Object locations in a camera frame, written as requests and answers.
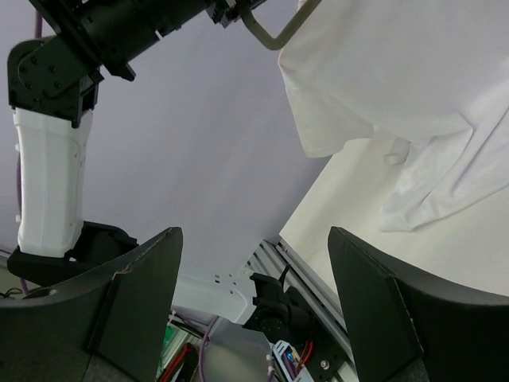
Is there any grey wooden hanger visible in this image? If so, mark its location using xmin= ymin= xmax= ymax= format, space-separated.
xmin=240 ymin=0 xmax=321 ymax=51

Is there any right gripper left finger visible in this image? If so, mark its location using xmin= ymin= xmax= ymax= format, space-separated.
xmin=1 ymin=228 xmax=183 ymax=381

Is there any white t shirt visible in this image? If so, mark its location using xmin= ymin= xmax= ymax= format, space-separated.
xmin=278 ymin=1 xmax=508 ymax=232

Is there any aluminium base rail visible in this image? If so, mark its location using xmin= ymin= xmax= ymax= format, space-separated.
xmin=243 ymin=240 xmax=358 ymax=381

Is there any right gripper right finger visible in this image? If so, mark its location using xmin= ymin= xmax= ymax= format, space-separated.
xmin=328 ymin=227 xmax=508 ymax=381

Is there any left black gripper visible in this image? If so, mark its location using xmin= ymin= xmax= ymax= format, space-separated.
xmin=205 ymin=0 xmax=247 ymax=28

